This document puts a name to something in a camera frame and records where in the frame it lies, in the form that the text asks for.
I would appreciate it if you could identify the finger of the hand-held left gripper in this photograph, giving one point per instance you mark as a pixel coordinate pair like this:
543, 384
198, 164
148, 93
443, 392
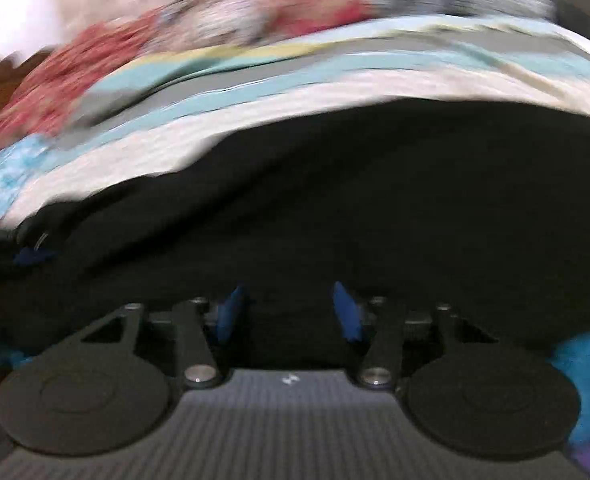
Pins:
34, 256

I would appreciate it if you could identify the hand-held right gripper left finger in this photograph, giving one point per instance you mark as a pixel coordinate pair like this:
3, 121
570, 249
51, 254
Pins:
233, 312

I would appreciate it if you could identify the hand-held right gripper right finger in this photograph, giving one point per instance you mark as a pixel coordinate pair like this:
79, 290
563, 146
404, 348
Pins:
347, 316

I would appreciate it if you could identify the black pants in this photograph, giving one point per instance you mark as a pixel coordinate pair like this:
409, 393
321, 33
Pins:
325, 210

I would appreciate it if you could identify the teal wavy patterned cloth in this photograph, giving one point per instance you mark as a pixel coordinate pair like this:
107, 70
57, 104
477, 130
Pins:
7, 172

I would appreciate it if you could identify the red floral quilt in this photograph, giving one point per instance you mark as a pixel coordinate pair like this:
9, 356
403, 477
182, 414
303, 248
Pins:
50, 80

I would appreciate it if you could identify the patterned bed sheet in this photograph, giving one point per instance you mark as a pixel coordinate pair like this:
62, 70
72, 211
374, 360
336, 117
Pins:
325, 90

